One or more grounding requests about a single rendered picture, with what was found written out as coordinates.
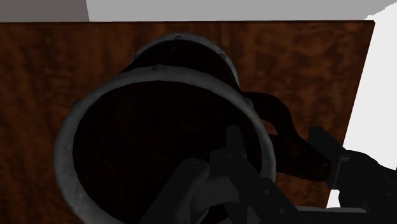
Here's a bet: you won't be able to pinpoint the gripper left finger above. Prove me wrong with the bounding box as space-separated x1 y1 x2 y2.
139 125 307 224

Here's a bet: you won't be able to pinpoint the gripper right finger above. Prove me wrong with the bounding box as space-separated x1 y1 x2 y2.
307 125 397 224

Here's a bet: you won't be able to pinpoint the dark wooden tankard, metal bands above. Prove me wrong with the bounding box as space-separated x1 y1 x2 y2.
53 32 332 224

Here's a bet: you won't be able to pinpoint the brown wooden table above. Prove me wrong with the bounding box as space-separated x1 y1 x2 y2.
0 20 376 224

